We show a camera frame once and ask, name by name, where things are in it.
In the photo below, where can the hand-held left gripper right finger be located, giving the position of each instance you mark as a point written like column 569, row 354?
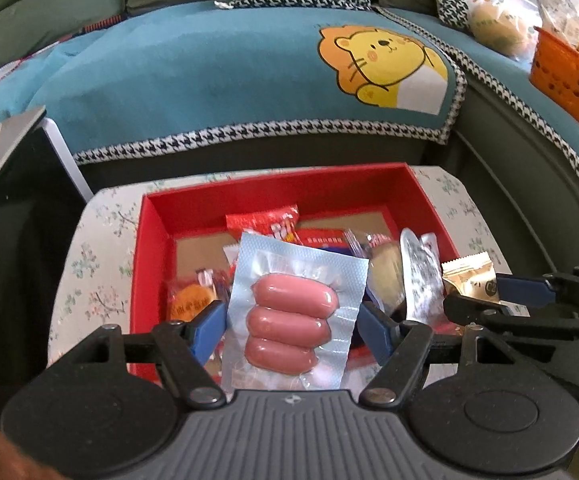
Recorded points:
column 374, row 330

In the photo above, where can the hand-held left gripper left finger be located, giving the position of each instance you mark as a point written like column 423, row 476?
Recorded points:
column 209, row 322

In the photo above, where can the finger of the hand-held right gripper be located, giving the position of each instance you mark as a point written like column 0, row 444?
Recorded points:
column 519, row 287
column 474, row 307

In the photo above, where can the gold snack packet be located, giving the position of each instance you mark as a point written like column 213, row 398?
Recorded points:
column 469, row 280

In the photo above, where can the round orange cake packet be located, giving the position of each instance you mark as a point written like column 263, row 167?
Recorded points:
column 192, row 300

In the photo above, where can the pale steamed cake packet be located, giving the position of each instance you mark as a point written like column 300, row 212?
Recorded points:
column 387, row 270

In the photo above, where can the silver printed snack packet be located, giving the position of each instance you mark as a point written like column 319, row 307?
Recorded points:
column 419, row 270

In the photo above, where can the vacuum pack of three sausages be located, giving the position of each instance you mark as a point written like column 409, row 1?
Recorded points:
column 289, row 320

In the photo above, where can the red cardboard box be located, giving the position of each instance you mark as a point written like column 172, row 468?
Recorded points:
column 154, row 240

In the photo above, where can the red crown print snack packet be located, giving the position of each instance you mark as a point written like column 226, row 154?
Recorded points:
column 324, row 237

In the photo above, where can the long red snack packet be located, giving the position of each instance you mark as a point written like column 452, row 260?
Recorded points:
column 259, row 222

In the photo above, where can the green sofa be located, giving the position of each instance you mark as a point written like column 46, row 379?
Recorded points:
column 519, row 160

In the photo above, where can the floral tablecloth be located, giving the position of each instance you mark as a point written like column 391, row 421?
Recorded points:
column 94, row 260

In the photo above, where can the orange plastic basket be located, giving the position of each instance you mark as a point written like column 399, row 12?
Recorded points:
column 569, row 85

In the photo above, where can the teal cat print sofa cover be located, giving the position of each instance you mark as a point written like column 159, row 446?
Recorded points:
column 194, row 85

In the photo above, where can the clear plastic bag of bread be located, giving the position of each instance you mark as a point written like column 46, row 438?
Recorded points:
column 499, row 10

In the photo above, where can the large green cushion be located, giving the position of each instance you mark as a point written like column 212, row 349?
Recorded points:
column 44, row 5

